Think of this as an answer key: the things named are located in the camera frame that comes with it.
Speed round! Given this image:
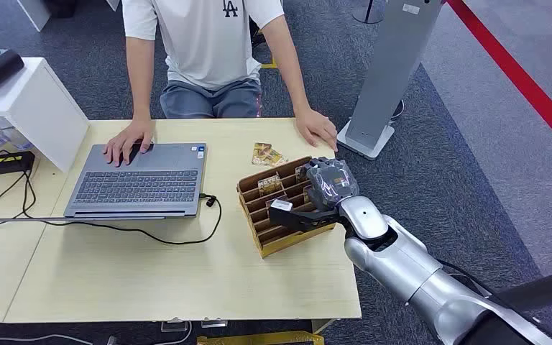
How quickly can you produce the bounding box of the person's right hand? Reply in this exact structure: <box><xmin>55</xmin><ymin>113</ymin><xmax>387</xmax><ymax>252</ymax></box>
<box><xmin>103</xmin><ymin>119</ymin><xmax>156</xmax><ymax>168</ymax></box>

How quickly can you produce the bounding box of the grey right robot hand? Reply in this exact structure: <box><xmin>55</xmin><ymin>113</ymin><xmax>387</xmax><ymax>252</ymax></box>
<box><xmin>303</xmin><ymin>158</ymin><xmax>361</xmax><ymax>212</ymax></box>

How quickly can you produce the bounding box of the person's left hand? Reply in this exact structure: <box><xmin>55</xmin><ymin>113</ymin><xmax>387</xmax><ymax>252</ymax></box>
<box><xmin>294</xmin><ymin>108</ymin><xmax>339</xmax><ymax>153</ymax></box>

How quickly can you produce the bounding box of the gold patterned card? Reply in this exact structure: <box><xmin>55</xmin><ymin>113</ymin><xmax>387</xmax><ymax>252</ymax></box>
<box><xmin>250</xmin><ymin>142</ymin><xmax>289</xmax><ymax>168</ymax></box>

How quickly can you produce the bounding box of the hotel card with gold print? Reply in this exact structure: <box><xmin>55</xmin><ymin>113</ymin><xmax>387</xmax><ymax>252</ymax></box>
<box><xmin>257</xmin><ymin>173</ymin><xmax>284</xmax><ymax>197</ymax></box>

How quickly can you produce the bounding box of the wooden slotted card holder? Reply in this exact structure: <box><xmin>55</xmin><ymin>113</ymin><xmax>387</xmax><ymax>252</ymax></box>
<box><xmin>236</xmin><ymin>156</ymin><xmax>337</xmax><ymax>259</ymax></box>

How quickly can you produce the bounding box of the person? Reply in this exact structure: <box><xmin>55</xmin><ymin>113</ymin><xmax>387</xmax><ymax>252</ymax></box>
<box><xmin>103</xmin><ymin>0</ymin><xmax>339</xmax><ymax>168</ymax></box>

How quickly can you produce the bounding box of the grey laptop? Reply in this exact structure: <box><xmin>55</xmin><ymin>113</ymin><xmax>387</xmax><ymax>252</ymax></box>
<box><xmin>0</xmin><ymin>142</ymin><xmax>208</xmax><ymax>224</ymax></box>

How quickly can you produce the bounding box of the grey kiosk stand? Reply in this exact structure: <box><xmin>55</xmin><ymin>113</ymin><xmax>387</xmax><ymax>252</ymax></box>
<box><xmin>336</xmin><ymin>0</ymin><xmax>444</xmax><ymax>161</ymax></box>

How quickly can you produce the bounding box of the white box shelf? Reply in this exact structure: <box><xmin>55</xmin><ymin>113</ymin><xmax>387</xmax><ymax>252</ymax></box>
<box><xmin>0</xmin><ymin>57</ymin><xmax>91</xmax><ymax>173</ymax></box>

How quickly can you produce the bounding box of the round metal stand base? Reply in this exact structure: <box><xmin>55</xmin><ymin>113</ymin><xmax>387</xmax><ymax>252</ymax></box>
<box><xmin>351</xmin><ymin>0</ymin><xmax>385</xmax><ymax>24</ymax></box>

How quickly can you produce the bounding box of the black adapter with yellow label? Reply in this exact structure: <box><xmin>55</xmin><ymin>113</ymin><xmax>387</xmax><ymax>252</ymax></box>
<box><xmin>0</xmin><ymin>151</ymin><xmax>37</xmax><ymax>176</ymax></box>

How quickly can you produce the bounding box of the white cabinet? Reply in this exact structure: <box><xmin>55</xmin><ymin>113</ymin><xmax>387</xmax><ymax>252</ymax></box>
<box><xmin>16</xmin><ymin>0</ymin><xmax>52</xmax><ymax>32</ymax></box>

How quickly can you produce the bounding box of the black bar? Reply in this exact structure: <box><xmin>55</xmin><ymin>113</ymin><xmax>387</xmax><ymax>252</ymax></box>
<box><xmin>492</xmin><ymin>265</ymin><xmax>552</xmax><ymax>310</ymax></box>

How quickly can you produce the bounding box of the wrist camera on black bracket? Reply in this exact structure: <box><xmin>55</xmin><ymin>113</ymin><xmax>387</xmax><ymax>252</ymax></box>
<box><xmin>268</xmin><ymin>199</ymin><xmax>341</xmax><ymax>235</ymax></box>

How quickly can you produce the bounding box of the black laptop cable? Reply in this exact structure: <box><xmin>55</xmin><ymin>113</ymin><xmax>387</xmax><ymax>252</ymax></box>
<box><xmin>0</xmin><ymin>167</ymin><xmax>223</xmax><ymax>247</ymax></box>

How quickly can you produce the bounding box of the yellow frame under table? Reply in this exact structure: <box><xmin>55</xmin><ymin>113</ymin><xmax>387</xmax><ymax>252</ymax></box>
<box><xmin>196</xmin><ymin>331</ymin><xmax>326</xmax><ymax>345</ymax></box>

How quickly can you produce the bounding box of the white cable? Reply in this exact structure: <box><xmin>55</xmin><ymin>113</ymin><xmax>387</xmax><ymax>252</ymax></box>
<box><xmin>0</xmin><ymin>333</ymin><xmax>95</xmax><ymax>345</ymax></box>

